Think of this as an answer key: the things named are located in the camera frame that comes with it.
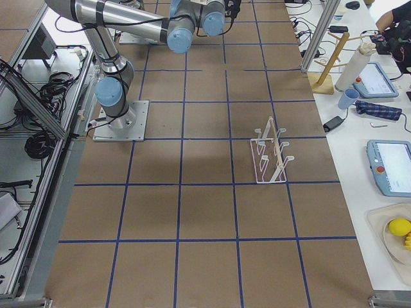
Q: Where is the white wire cup rack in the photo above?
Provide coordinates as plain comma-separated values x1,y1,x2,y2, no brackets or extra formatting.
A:
250,116,295,184

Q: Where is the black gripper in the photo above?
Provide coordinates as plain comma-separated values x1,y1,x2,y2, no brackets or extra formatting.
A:
224,0,241,19

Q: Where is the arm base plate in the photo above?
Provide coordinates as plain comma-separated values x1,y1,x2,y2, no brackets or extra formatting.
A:
92,100,150,142

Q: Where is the yellow lemon toy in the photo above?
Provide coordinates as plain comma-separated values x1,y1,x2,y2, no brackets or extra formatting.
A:
388,218,411,237

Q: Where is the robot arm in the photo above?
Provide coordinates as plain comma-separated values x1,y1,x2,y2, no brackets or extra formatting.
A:
47,1,241,129

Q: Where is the beige tall bottle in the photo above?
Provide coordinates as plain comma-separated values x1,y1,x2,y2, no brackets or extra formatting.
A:
335,42,376,92

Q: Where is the blue teach pendant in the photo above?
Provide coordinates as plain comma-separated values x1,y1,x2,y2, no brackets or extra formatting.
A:
353,62,399,98
367,140,410,198

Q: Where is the plaid folded cloth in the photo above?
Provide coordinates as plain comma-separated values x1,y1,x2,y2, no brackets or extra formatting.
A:
355,100,402,121

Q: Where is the beige plate on desk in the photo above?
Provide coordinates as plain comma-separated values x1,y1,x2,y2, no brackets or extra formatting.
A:
383,218,410,265

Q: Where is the black power adapter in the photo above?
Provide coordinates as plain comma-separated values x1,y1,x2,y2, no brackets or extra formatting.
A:
322,116,345,133

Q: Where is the blue cup on desk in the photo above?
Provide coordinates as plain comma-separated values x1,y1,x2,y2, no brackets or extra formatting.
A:
338,89,360,110

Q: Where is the wooden mug tree stand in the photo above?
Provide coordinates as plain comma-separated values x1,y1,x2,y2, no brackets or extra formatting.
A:
308,31,363,95

